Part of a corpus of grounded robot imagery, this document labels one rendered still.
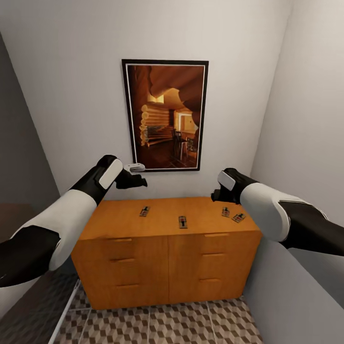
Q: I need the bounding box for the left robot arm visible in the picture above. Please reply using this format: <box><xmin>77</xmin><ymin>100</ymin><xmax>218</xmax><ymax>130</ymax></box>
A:
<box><xmin>0</xmin><ymin>155</ymin><xmax>147</xmax><ymax>319</ymax></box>

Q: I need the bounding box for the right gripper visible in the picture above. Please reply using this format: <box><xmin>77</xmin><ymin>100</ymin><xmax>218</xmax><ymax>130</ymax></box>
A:
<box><xmin>211</xmin><ymin>189</ymin><xmax>237</xmax><ymax>203</ymax></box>

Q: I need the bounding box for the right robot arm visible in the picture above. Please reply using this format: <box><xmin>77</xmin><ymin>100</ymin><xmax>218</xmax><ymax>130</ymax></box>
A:
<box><xmin>211</xmin><ymin>169</ymin><xmax>344</xmax><ymax>309</ymax></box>

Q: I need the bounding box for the mousetrap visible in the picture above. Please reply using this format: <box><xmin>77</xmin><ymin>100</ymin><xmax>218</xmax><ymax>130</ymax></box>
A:
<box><xmin>139</xmin><ymin>206</ymin><xmax>151</xmax><ymax>216</ymax></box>
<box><xmin>178</xmin><ymin>216</ymin><xmax>188</xmax><ymax>229</ymax></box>
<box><xmin>222</xmin><ymin>206</ymin><xmax>230</xmax><ymax>217</ymax></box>
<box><xmin>232</xmin><ymin>212</ymin><xmax>246</xmax><ymax>223</ymax></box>

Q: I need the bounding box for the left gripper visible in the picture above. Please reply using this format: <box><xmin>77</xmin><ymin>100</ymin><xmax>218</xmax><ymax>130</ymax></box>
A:
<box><xmin>116</xmin><ymin>173</ymin><xmax>147</xmax><ymax>189</ymax></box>

